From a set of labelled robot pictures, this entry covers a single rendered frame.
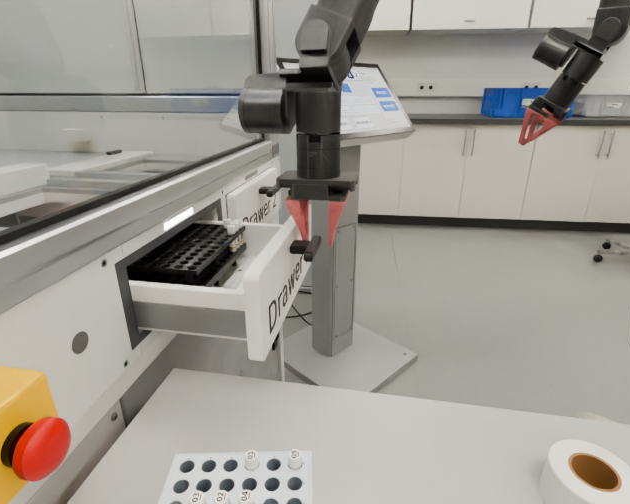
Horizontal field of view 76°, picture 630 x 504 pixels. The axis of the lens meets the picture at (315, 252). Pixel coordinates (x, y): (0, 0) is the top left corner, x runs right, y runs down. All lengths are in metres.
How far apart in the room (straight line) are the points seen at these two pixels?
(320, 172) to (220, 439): 0.33
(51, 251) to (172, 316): 0.16
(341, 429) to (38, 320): 0.31
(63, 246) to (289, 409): 0.29
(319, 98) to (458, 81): 3.61
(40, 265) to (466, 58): 3.96
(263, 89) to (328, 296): 1.18
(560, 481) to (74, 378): 0.45
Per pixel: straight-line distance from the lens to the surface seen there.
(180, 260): 0.55
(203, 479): 0.40
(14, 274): 0.40
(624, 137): 3.91
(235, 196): 0.75
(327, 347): 1.76
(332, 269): 1.57
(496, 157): 3.57
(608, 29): 1.04
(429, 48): 4.10
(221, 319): 0.48
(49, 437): 0.35
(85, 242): 0.46
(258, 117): 0.53
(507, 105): 3.69
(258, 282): 0.42
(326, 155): 0.51
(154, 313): 0.51
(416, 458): 0.47
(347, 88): 1.49
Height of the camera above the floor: 1.11
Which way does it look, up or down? 22 degrees down
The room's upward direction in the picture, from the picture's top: straight up
